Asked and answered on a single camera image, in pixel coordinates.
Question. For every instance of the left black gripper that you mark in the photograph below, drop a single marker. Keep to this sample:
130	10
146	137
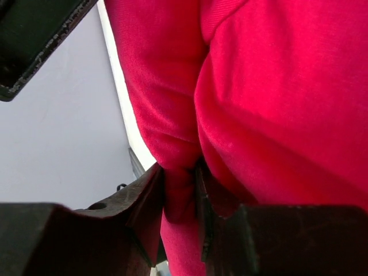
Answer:
31	30

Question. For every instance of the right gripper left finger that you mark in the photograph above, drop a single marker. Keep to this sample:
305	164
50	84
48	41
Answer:
119	235

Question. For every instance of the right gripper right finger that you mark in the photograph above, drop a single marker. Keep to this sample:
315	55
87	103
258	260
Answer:
241	239

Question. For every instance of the pink t shirt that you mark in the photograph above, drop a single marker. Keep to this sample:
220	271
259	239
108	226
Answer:
272	94

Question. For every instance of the aluminium front rail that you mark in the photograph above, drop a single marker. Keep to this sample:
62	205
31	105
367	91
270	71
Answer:
137	167

